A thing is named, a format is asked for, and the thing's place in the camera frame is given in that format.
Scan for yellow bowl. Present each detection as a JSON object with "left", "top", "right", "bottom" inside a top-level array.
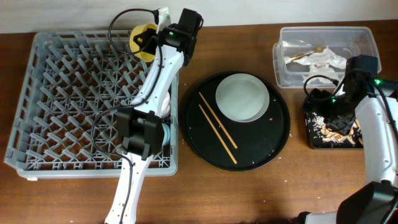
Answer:
[{"left": 129, "top": 24, "right": 157, "bottom": 62}]

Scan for food scraps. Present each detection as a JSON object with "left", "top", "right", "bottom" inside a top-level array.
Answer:
[{"left": 310, "top": 113, "right": 364, "bottom": 146}]

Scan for white napkin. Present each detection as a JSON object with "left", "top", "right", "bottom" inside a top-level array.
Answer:
[{"left": 293, "top": 46, "right": 347, "bottom": 80}]

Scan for gold foil wrapper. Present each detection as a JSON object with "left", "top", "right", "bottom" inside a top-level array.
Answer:
[{"left": 284, "top": 45, "right": 324, "bottom": 64}]

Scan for wooden chopstick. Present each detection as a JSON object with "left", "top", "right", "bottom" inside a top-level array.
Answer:
[
  {"left": 198, "top": 105, "right": 237, "bottom": 164},
  {"left": 199, "top": 92, "right": 238, "bottom": 149}
]

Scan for grey round plate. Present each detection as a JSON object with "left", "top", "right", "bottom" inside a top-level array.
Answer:
[{"left": 215, "top": 73, "right": 270, "bottom": 123}]

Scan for blue cup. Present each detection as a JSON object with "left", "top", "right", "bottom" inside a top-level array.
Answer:
[{"left": 162, "top": 123, "right": 171, "bottom": 147}]

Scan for pink cup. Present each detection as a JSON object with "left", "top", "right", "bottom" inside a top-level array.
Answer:
[{"left": 160, "top": 91, "right": 171, "bottom": 118}]

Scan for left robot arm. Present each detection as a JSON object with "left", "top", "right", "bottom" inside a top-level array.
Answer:
[{"left": 105, "top": 7, "right": 203, "bottom": 223}]

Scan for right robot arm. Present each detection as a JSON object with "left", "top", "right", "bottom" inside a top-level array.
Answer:
[{"left": 295, "top": 55, "right": 397, "bottom": 224}]

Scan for grey dishwasher rack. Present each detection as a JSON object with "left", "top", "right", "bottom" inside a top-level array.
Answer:
[{"left": 4, "top": 29, "right": 180, "bottom": 179}]

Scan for black rectangular tray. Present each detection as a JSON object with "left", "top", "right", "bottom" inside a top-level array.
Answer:
[{"left": 303, "top": 95, "right": 364, "bottom": 150}]

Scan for clear plastic bin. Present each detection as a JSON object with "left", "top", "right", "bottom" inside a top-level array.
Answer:
[{"left": 273, "top": 27, "right": 379, "bottom": 89}]

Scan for round black tray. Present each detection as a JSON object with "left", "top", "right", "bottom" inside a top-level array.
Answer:
[{"left": 179, "top": 72, "right": 290, "bottom": 171}]

